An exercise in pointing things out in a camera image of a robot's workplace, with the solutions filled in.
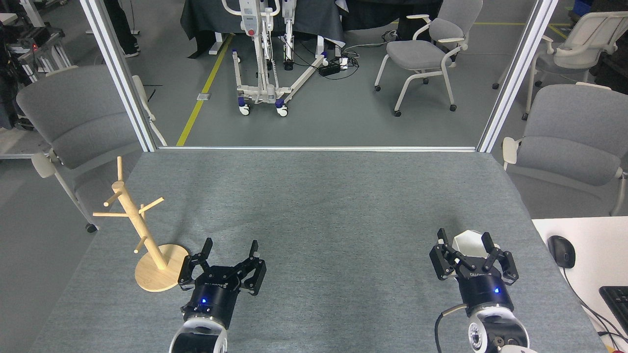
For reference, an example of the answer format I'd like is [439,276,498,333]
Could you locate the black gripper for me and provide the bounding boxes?
[430,228,519,317]
[178,238,267,329]

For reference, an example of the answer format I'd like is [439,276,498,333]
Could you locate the white hexagonal cup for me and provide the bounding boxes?
[452,230,491,258]

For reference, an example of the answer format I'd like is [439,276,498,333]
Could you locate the wooden cup rack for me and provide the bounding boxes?
[93,156,191,293]

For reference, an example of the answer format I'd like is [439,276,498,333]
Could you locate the metal equipment rack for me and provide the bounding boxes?
[0,25,74,130]

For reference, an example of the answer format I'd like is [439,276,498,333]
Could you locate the black computer mouse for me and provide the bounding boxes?
[548,235,576,269]

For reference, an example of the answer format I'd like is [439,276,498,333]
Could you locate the white desk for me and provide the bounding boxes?
[532,216,628,353]

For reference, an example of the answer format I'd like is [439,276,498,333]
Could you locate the black keyboard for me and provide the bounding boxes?
[599,286,628,336]

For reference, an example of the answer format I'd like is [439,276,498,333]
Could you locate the grey chair with beige armrest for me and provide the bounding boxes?
[16,65,167,233]

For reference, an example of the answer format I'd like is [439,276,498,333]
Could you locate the grey chair on castors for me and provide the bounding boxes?
[374,0,484,117]

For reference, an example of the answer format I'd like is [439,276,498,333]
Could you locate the black power strip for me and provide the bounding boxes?
[318,58,350,76]

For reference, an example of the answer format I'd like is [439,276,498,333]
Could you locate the white wheeled stand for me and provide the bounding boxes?
[222,0,328,117]

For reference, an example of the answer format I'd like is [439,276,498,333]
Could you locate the white mesh-back chair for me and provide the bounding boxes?
[493,11,628,121]

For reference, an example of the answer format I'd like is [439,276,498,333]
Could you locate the dark cloth-covered table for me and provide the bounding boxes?
[180,0,346,59]

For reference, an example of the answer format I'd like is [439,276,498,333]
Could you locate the person's legs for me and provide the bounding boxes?
[103,0,141,58]

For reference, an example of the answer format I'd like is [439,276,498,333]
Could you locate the black mouse cable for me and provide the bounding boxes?
[562,267,628,344]

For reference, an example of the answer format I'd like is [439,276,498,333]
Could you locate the silver table edge rail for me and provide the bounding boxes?
[158,146,479,152]

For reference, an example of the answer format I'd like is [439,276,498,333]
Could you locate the grey chair with white frame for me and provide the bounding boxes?
[501,83,628,216]

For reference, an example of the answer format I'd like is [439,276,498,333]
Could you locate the silver post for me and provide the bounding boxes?
[79,0,158,152]
[477,0,560,153]

